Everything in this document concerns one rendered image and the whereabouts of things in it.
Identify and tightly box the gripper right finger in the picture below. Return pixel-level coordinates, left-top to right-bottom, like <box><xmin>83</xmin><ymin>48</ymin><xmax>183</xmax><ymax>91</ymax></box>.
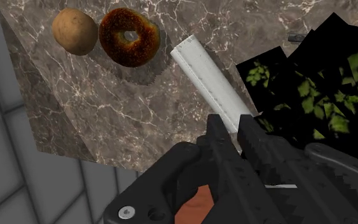
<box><xmin>237</xmin><ymin>114</ymin><xmax>358</xmax><ymax>224</ymax></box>

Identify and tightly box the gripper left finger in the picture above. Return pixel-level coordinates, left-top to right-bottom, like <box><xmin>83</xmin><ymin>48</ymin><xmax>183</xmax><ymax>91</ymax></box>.
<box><xmin>102</xmin><ymin>113</ymin><xmax>286</xmax><ymax>224</ymax></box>

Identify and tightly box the white cylinder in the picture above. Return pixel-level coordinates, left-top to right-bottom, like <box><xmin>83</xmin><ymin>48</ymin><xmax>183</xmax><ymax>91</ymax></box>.
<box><xmin>170</xmin><ymin>34</ymin><xmax>254</xmax><ymax>155</ymax></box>

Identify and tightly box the reddish brown object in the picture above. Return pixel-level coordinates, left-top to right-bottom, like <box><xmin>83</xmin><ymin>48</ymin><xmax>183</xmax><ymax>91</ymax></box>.
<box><xmin>174</xmin><ymin>185</ymin><xmax>216</xmax><ymax>224</ymax></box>

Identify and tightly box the dark green leafy plant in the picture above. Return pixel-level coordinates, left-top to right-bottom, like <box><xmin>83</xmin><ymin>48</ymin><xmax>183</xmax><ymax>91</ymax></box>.
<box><xmin>235</xmin><ymin>12</ymin><xmax>358</xmax><ymax>166</ymax></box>

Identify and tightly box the small grey flat object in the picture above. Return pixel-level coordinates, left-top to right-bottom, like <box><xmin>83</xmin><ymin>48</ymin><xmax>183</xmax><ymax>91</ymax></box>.
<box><xmin>287</xmin><ymin>32</ymin><xmax>307</xmax><ymax>43</ymax></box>

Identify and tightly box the dark brown bagel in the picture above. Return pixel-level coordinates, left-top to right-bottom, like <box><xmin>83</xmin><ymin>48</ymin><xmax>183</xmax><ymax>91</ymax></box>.
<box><xmin>99</xmin><ymin>7</ymin><xmax>162</xmax><ymax>68</ymax></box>

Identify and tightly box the brown potato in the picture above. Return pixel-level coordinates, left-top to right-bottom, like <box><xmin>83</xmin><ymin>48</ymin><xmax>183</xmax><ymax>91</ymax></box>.
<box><xmin>51</xmin><ymin>7</ymin><xmax>99</xmax><ymax>57</ymax></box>

